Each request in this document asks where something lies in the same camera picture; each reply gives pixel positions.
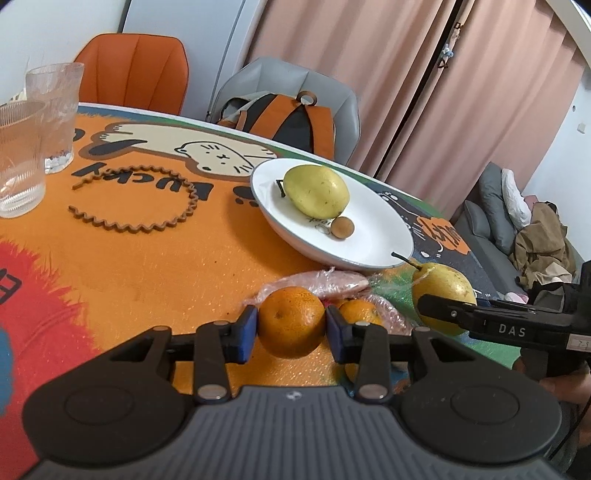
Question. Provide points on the large orange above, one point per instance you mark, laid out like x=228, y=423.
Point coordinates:
x=291, y=323

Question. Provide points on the orange and black backpack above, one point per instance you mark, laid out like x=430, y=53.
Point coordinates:
x=295, y=122

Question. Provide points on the short ribbed drinking glass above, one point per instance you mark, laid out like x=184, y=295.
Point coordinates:
x=18, y=157

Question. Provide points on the person's right hand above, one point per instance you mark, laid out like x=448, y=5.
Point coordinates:
x=568, y=390

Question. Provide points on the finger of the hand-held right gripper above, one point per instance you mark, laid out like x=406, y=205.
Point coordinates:
x=445, y=311
x=505, y=305

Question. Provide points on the brown jacket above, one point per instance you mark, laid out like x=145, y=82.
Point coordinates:
x=540, y=249

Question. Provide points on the cat print tablecloth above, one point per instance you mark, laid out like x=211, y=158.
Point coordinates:
x=138, y=277

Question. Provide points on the grey sofa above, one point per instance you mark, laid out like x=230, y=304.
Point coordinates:
x=489, y=251

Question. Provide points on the spotted yellow pear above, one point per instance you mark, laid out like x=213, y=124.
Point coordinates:
x=316, y=191

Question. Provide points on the plastic sausage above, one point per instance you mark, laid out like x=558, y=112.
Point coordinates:
x=318, y=281
x=392, y=316

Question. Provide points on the white clothes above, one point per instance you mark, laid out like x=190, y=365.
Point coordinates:
x=515, y=194

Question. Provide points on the orange chair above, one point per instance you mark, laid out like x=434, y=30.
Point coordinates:
x=134, y=78

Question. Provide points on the white plate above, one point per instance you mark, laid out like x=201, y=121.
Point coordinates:
x=369, y=230

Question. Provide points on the pink curtain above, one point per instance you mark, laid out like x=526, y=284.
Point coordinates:
x=369, y=69

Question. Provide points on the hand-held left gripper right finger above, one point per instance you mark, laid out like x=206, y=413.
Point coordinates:
x=337, y=337

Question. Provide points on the grey chair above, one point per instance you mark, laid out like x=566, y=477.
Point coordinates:
x=286, y=76

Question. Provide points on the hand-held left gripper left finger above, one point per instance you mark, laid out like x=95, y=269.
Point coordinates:
x=247, y=330

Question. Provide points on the tall textured drinking glass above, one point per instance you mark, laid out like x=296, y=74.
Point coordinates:
x=55, y=115

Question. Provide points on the brown longan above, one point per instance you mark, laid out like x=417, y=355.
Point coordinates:
x=342, y=227

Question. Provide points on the small orange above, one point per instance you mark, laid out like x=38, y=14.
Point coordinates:
x=358, y=314

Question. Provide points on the grey pillow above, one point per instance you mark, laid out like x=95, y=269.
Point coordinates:
x=491, y=194

